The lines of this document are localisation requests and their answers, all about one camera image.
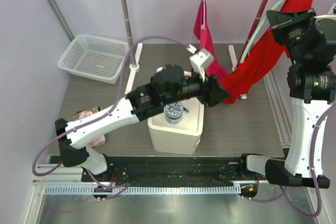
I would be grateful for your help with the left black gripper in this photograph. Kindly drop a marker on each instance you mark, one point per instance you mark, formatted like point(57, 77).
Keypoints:
point(211, 92)

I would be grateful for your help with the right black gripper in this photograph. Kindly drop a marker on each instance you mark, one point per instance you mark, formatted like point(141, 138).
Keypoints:
point(281, 22)

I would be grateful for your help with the mint green hanger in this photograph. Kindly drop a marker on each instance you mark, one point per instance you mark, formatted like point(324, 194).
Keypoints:
point(256, 26)

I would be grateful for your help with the red t shirt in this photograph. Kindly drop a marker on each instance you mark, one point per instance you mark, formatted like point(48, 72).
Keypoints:
point(263, 57)

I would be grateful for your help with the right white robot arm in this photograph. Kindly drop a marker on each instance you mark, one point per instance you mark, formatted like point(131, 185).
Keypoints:
point(312, 90)

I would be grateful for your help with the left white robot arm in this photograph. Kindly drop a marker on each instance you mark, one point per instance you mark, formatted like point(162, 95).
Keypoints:
point(167, 86)

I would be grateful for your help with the pink t shirt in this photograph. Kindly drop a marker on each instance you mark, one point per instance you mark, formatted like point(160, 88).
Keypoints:
point(203, 34)

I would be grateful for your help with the blue patterned round tin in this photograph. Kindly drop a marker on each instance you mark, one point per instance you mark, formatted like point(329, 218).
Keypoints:
point(174, 112)

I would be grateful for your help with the white foam box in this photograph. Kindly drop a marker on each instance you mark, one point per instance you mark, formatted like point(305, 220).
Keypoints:
point(182, 138)

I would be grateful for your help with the white plastic basket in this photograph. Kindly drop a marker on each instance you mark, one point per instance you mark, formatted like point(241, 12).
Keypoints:
point(94, 57)

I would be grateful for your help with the pink illustrated book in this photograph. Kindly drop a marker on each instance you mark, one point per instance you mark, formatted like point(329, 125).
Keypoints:
point(86, 113)

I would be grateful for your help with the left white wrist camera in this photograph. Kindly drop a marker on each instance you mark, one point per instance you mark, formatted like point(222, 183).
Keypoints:
point(200, 60)

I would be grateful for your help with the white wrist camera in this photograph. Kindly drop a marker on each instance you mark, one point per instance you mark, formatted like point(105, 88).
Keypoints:
point(332, 10)
point(200, 60)

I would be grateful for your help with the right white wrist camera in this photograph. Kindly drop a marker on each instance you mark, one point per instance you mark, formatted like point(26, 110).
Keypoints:
point(332, 10)

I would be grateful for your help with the blue wire hanger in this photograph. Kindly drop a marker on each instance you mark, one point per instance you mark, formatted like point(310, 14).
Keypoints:
point(203, 15)

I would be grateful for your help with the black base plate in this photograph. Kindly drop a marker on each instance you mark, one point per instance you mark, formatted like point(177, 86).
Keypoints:
point(160, 171)

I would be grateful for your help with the white slotted cable duct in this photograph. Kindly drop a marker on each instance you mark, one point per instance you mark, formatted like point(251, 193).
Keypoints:
point(93, 190)

